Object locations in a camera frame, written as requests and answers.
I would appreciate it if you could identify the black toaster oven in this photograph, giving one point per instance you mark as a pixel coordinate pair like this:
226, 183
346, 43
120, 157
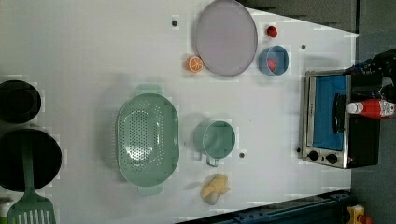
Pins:
330, 135

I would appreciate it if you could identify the green mug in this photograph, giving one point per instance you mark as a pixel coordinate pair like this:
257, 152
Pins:
215, 139

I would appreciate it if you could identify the orange slice toy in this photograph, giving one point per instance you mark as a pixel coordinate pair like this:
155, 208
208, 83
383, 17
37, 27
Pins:
194, 64

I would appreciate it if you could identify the green oval colander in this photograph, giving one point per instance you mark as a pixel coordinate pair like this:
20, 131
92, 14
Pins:
147, 139

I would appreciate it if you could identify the yellow banana toy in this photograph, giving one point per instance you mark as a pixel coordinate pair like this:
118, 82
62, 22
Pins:
216, 187

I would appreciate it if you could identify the lavender round plate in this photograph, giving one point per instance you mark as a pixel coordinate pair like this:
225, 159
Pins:
226, 38

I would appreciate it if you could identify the strawberry in blue bowl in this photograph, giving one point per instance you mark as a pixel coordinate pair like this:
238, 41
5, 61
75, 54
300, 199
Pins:
271, 64

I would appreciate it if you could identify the blue bowl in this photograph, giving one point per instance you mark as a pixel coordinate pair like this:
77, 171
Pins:
280, 55

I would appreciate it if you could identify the red strawberry on table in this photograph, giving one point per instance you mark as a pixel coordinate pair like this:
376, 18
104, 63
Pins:
271, 31

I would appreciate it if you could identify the small black pot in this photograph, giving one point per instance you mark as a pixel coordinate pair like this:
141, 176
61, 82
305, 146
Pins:
19, 101

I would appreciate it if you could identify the yellow red toy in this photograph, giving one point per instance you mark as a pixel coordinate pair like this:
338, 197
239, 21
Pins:
357, 215

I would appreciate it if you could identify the green slotted spatula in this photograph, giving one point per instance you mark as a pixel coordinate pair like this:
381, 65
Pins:
31, 208

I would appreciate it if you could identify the green white bottle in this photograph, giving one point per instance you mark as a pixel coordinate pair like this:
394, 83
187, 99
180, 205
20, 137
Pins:
5, 205

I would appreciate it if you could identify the blue metal frame rail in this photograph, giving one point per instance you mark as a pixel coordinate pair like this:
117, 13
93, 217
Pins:
326, 208

